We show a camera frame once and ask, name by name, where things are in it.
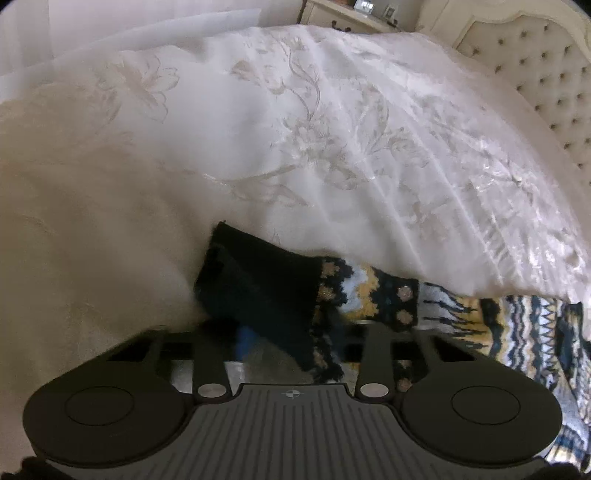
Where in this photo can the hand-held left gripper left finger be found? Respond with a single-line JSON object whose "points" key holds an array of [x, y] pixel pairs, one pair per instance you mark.
{"points": [[210, 364]]}

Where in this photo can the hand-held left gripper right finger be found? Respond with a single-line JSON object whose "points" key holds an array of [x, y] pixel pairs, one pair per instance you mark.
{"points": [[376, 355]]}

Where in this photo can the small picture frame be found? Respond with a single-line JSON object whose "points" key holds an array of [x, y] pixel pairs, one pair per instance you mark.
{"points": [[365, 5]]}

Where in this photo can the white floral embroidered bedspread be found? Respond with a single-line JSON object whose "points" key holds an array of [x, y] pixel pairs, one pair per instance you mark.
{"points": [[323, 152]]}

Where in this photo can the cream nightstand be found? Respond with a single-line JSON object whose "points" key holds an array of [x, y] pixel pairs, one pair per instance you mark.
{"points": [[341, 16]]}

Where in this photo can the beige tufted headboard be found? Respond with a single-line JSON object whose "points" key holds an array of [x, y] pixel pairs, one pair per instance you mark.
{"points": [[535, 55]]}

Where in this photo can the sheer white curtain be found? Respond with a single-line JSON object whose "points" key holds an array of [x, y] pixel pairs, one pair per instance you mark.
{"points": [[92, 32]]}

